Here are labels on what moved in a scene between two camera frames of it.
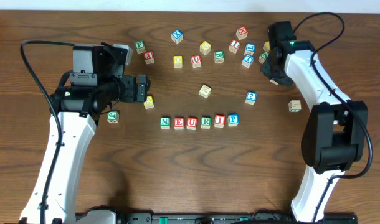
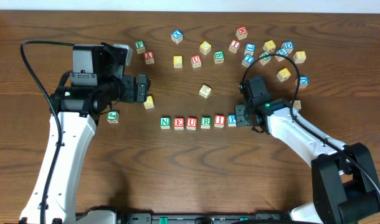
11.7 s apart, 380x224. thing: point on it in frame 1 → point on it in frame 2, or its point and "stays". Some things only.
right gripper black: [271, 71] → [242, 115]
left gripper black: [141, 90] stays
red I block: [219, 121] stays
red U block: [191, 123] stays
